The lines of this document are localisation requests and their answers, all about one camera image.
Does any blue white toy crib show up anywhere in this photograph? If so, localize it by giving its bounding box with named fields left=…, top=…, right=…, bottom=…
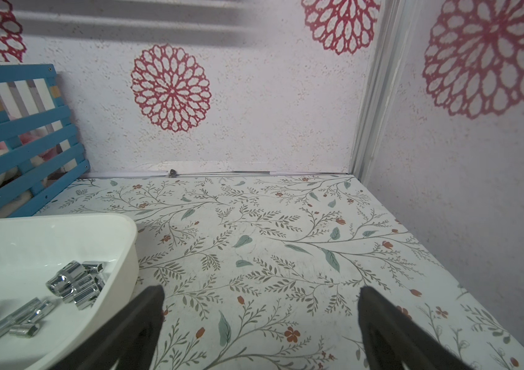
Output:
left=0, top=64, right=90, bottom=217

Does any white plastic storage box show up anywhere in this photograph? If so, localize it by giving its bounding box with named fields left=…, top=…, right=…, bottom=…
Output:
left=0, top=214, right=139, bottom=369

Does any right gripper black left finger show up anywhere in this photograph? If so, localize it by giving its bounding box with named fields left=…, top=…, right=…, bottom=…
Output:
left=52, top=285, right=165, bottom=369

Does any large chrome socket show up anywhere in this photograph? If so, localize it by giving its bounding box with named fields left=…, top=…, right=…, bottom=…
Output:
left=46, top=261, right=87, bottom=298

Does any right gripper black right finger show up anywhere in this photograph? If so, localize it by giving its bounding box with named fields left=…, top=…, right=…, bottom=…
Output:
left=357, top=286, right=469, bottom=369

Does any chrome socket long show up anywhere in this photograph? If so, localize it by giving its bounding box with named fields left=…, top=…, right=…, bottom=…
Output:
left=0, top=298, right=42, bottom=338

